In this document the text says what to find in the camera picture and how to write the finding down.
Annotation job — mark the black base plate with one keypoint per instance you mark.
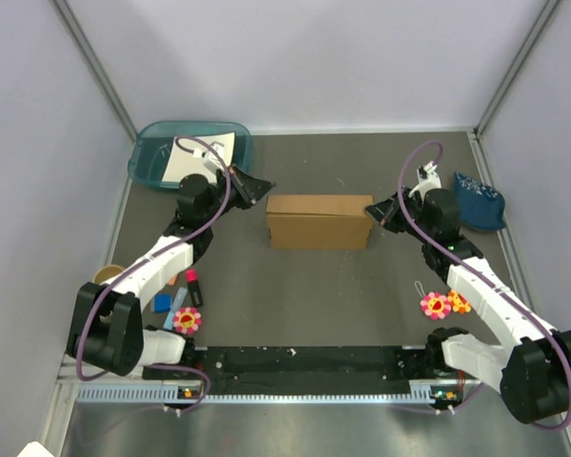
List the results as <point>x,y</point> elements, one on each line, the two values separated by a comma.
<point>310,370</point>

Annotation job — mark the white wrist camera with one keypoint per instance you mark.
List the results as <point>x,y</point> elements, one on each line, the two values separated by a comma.
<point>208,163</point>
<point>428,179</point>

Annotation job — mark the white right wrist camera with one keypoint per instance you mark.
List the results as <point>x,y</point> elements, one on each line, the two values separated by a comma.
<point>428,179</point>

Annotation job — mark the pink flower toy right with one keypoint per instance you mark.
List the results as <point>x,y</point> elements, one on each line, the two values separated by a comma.
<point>436,306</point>

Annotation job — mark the teal plastic tub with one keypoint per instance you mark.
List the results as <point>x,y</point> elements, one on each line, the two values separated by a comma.
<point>167,151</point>

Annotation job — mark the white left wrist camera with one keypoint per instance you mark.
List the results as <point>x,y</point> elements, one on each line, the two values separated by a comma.
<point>208,163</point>

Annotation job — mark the white paper sheet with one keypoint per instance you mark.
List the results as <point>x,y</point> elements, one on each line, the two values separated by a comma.
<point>179,162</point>

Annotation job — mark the beige ceramic mug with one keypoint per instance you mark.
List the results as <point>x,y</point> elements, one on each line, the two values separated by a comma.
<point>107,272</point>

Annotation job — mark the blue leaf-shaped dish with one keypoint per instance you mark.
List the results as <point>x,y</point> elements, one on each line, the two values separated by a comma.
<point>482,207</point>

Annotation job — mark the pink flower toy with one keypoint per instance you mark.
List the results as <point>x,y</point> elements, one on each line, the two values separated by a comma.
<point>187,320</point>
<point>436,306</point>

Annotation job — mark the orange flower toy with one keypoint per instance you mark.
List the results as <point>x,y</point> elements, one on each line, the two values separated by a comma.
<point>458,303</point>

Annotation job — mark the pink flower toy left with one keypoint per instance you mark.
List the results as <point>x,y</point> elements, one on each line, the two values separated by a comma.
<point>187,320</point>

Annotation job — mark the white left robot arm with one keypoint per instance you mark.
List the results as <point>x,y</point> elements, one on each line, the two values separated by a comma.
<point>106,330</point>

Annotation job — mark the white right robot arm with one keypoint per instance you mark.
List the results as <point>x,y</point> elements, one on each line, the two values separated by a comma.
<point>530,367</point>

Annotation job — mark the grey slotted cable duct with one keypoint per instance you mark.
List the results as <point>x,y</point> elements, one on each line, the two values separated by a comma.
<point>176,395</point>

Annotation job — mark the pink and black marker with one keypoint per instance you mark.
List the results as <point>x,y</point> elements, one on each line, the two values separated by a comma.
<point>194,288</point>

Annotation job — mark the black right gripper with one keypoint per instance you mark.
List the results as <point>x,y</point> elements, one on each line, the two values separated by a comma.
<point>387,210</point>

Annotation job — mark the small white-blue object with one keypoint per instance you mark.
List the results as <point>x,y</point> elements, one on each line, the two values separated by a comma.
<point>161,303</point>

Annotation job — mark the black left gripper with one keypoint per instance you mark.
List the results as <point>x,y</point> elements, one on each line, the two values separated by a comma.
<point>248,188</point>

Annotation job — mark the brown cardboard box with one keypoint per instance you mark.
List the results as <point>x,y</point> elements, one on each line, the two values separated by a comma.
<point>318,222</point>

